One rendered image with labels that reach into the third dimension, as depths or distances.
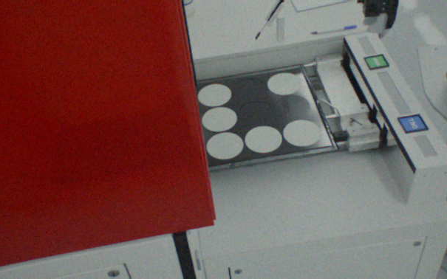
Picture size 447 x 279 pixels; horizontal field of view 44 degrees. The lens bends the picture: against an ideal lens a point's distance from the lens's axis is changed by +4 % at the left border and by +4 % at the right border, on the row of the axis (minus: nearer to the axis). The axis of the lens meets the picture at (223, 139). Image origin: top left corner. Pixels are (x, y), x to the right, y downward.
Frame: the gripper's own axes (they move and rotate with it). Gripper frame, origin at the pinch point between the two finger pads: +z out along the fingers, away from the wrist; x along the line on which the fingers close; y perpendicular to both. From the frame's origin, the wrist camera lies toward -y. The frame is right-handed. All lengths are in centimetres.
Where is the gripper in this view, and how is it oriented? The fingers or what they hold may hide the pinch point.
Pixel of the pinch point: (383, 33)
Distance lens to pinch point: 156.9
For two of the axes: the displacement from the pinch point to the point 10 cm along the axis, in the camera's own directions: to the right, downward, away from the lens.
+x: 1.2, 7.1, -7.0
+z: 0.9, 6.9, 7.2
